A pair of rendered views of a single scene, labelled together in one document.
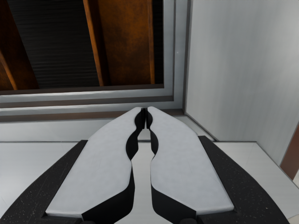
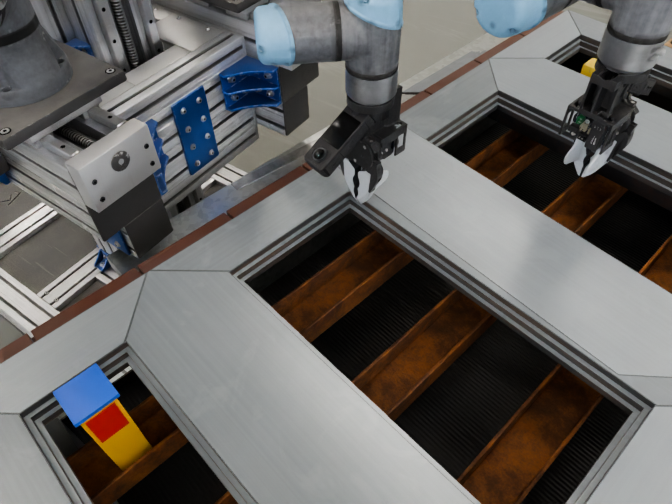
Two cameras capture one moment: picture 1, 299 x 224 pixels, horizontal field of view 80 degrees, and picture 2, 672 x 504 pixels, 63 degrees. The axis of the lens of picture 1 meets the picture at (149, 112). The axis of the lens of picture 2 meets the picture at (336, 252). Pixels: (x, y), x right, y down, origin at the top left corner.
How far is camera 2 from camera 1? 84 cm
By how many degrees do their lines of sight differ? 30
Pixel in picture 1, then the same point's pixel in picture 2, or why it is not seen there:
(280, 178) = not seen: hidden behind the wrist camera
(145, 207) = (408, 170)
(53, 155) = (411, 212)
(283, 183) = not seen: hidden behind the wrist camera
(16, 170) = (436, 220)
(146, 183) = (393, 179)
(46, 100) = (395, 235)
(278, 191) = not seen: hidden behind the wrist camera
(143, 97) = (359, 210)
